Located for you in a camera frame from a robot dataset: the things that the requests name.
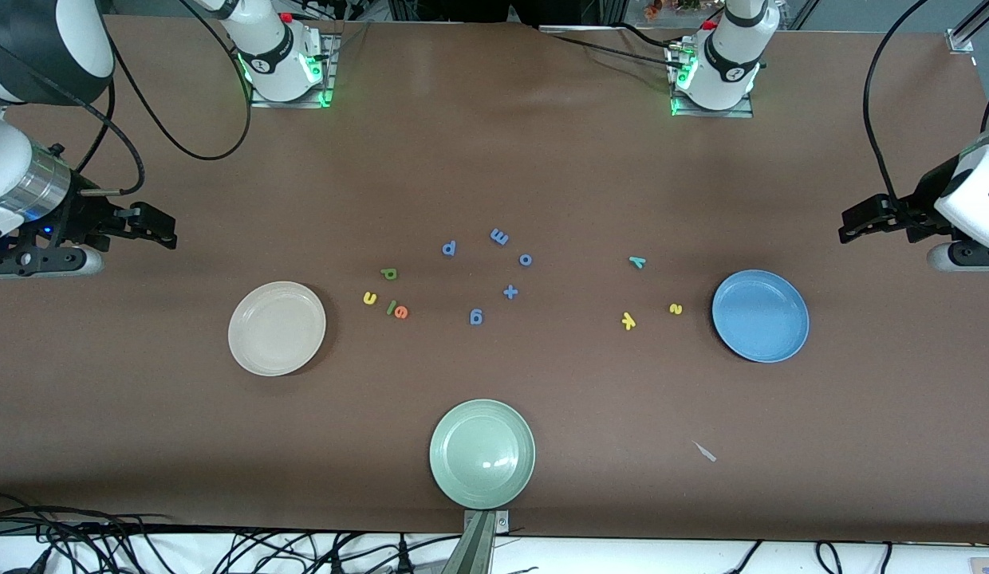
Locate blue round plate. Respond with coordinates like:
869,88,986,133
711,269,810,364

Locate beige round plate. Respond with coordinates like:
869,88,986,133
227,281,327,377

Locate orange background object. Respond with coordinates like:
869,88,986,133
642,0,703,21

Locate brown table cover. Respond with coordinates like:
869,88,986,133
0,14,989,545

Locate green round plate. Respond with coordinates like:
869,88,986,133
429,399,537,510

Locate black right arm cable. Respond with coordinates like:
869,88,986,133
0,0,253,197

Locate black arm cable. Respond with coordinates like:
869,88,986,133
861,0,989,200
0,0,253,197

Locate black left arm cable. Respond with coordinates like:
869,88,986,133
861,0,989,200

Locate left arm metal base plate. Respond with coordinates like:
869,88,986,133
668,40,755,119

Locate short aluminium frame profile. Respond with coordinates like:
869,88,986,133
945,0,989,55

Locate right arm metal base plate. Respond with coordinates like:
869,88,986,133
250,32,341,109

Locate black base power cable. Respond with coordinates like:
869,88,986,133
538,28,679,71

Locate tangled black floor cables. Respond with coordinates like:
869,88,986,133
0,490,463,574

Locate grey metal camera post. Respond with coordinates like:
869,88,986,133
443,510,511,574

